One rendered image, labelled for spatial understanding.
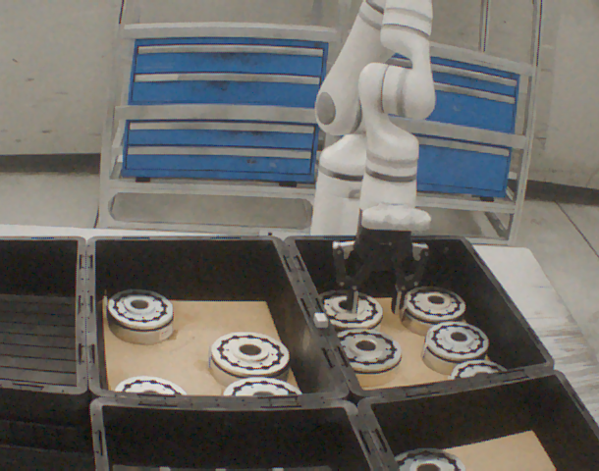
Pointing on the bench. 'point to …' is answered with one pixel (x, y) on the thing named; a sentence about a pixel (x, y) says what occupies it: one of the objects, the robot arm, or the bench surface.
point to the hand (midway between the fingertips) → (374, 302)
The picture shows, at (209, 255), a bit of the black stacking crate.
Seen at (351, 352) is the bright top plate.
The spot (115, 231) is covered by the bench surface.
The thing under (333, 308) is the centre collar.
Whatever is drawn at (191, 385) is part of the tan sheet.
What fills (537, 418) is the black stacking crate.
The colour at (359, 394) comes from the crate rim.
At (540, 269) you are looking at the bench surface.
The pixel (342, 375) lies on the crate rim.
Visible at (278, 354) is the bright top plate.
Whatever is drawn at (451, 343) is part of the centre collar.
